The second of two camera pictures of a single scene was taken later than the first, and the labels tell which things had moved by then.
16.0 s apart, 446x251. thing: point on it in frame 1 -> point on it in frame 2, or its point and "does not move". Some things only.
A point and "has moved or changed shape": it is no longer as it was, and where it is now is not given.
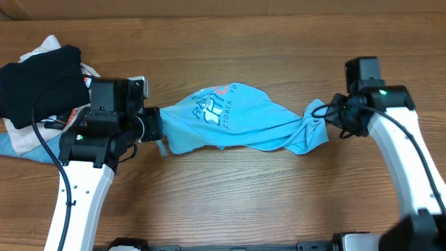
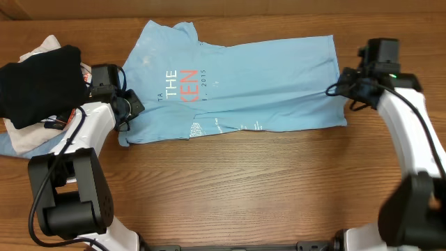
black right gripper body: (340, 115) -> (349, 86)
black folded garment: (41, 85) does not move
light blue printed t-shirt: (233, 115) has moved or changed shape
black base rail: (300, 246) does not move
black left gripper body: (152, 127) -> (132, 105)
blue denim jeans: (37, 153) does not move
